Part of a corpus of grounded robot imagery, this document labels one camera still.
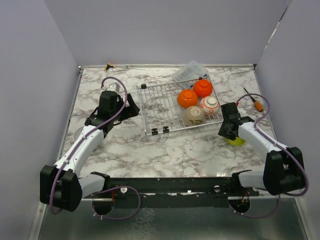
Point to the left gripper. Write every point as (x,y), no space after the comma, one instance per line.
(129,111)

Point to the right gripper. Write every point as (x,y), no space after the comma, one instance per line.
(222,132)

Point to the yellow white bowl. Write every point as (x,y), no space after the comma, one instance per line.
(237,142)

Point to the white orange patterned bowl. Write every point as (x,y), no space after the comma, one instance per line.
(210,105)

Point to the beige ceramic bowl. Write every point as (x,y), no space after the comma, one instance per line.
(193,116)

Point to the orange plastic bowl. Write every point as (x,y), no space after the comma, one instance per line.
(203,88)

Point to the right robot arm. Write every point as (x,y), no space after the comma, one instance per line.
(283,170)

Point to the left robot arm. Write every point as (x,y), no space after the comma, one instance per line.
(60,184)

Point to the yellow black small clamp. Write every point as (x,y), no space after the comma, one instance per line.
(109,66)

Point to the clear plastic container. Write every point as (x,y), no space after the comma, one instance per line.
(192,70)

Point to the silver wire dish rack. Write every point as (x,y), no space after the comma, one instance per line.
(159,107)

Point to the orange handled screwdriver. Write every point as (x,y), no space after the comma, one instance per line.
(257,105)

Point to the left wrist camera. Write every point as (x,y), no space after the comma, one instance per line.
(115,87)

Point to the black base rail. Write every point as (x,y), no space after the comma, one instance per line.
(171,192)

